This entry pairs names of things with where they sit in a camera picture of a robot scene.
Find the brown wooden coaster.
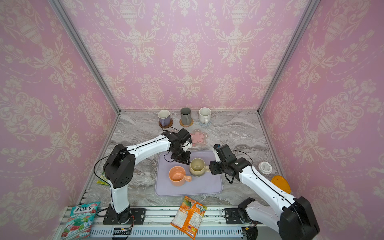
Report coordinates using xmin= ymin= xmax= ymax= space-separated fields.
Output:
xmin=158 ymin=118 xmax=173 ymax=129

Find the woven rattan coaster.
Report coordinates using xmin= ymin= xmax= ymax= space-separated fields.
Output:
xmin=179 ymin=119 xmax=194 ymax=128

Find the grey mug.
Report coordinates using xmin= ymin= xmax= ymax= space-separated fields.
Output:
xmin=180 ymin=108 xmax=192 ymax=125

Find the red green Fox's candy bag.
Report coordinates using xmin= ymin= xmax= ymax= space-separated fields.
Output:
xmin=61 ymin=202 xmax=101 ymax=240

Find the white mug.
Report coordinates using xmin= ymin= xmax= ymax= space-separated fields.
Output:
xmin=199 ymin=107 xmax=212 ymax=123

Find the aluminium front rail frame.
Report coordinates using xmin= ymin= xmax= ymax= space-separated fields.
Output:
xmin=53 ymin=205 xmax=313 ymax=240

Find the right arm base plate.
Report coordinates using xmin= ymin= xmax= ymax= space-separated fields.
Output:
xmin=223 ymin=208 xmax=261 ymax=225

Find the orange pink mug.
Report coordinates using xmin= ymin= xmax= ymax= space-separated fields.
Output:
xmin=169 ymin=166 xmax=192 ymax=187

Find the beige ceramic mug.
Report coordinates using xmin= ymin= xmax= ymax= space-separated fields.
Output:
xmin=189 ymin=158 xmax=211 ymax=177

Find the white lidded paper cup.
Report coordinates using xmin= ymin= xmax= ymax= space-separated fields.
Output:
xmin=258 ymin=162 xmax=273 ymax=175

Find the orange snack bag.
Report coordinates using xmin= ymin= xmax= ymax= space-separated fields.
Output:
xmin=170 ymin=196 xmax=208 ymax=240

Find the blue woven coaster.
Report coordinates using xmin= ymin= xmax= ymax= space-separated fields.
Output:
xmin=199 ymin=121 xmax=212 ymax=127

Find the yellow lidded cup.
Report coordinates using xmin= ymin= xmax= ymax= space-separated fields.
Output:
xmin=271 ymin=176 xmax=292 ymax=194

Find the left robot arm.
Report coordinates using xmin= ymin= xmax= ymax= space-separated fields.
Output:
xmin=103 ymin=129 xmax=192 ymax=225

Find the green yellow Fox's candy bag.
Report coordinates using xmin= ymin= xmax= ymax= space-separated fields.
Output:
xmin=97 ymin=172 xmax=109 ymax=186

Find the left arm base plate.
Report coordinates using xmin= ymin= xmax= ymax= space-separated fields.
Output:
xmin=103 ymin=207 xmax=146 ymax=225

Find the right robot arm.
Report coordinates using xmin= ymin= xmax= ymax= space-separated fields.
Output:
xmin=209 ymin=144 xmax=320 ymax=240

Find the pink flower coaster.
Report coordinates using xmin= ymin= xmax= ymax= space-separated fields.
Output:
xmin=191 ymin=130 xmax=208 ymax=147

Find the small lavender white cup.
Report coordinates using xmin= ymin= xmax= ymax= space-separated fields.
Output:
xmin=158 ymin=110 xmax=171 ymax=127

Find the lavender silicone tray mat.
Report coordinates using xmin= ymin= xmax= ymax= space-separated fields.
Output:
xmin=155 ymin=152 xmax=223 ymax=197

